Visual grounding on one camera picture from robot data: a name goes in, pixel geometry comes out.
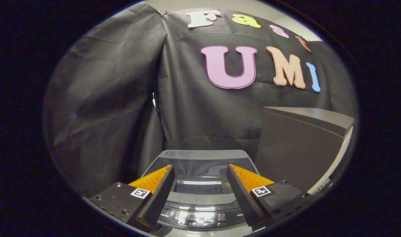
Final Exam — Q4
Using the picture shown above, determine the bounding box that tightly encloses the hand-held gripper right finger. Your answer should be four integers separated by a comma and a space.
227, 164, 314, 227

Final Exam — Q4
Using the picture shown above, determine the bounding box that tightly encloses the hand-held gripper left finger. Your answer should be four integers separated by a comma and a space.
88, 165, 175, 229

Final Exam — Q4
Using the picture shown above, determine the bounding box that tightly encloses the dark grey washing machine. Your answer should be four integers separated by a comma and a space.
141, 150, 263, 237

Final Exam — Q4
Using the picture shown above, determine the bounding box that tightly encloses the black backdrop cloth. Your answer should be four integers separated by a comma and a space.
42, 2, 357, 198

